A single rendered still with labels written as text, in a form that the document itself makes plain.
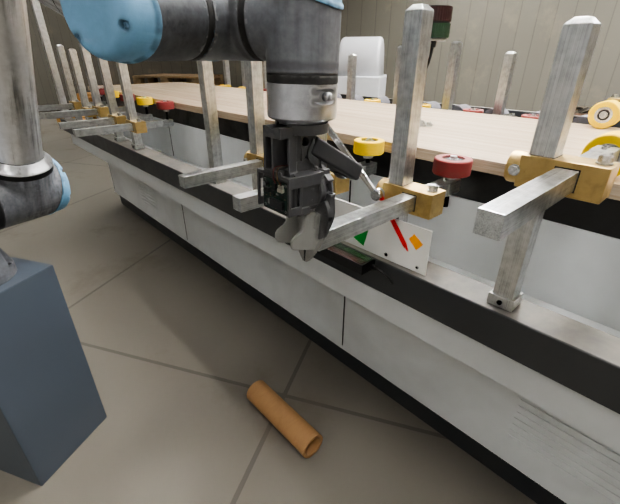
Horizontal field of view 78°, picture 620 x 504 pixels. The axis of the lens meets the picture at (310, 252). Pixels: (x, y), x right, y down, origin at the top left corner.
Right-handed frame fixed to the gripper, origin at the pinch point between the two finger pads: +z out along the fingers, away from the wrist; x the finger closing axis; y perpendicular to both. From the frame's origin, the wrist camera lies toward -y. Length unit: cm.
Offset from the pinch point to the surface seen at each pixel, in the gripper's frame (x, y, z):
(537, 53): -174, -546, -43
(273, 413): -31, -15, 76
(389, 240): -3.7, -26.7, 7.1
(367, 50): -267, -323, -39
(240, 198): -23.8, -2.5, -2.0
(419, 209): 2.4, -26.5, -1.8
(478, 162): 2.3, -47.9, -7.9
